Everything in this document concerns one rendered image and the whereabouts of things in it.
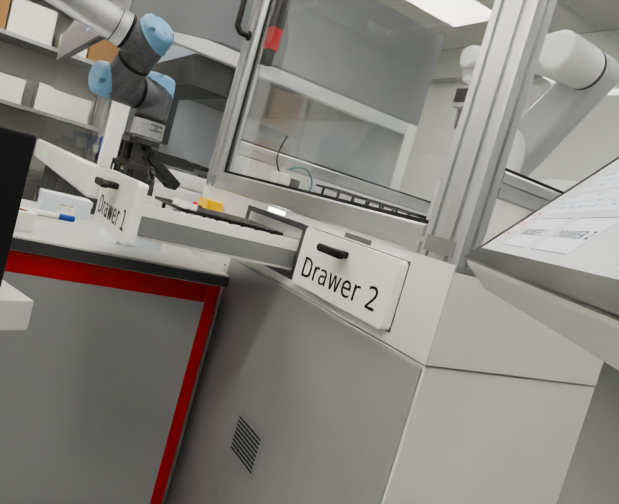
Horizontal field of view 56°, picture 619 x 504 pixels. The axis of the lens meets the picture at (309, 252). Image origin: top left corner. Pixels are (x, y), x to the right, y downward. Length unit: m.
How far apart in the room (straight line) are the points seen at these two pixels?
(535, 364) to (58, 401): 0.95
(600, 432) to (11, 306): 0.65
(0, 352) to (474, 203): 0.95
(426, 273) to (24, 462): 0.95
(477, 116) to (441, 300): 0.26
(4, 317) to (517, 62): 0.73
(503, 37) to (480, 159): 0.17
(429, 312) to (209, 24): 1.44
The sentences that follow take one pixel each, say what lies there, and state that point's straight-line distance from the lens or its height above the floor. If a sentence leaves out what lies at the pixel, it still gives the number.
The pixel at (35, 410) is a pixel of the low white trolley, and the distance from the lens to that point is 1.37.
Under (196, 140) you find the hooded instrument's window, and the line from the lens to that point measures 2.05.
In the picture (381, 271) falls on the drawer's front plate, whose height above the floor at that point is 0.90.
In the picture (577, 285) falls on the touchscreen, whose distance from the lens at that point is 0.35.
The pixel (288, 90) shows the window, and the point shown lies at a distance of 1.42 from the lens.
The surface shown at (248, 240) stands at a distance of 1.10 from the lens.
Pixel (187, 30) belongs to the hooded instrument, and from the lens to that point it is 2.03.
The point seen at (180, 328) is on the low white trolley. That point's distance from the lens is 1.37.
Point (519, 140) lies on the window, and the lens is 0.89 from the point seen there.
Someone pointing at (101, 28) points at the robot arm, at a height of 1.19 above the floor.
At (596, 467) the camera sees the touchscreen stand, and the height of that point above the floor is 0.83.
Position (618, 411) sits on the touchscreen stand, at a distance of 0.52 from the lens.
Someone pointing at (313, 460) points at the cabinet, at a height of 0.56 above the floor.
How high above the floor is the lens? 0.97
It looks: 5 degrees down
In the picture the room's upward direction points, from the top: 16 degrees clockwise
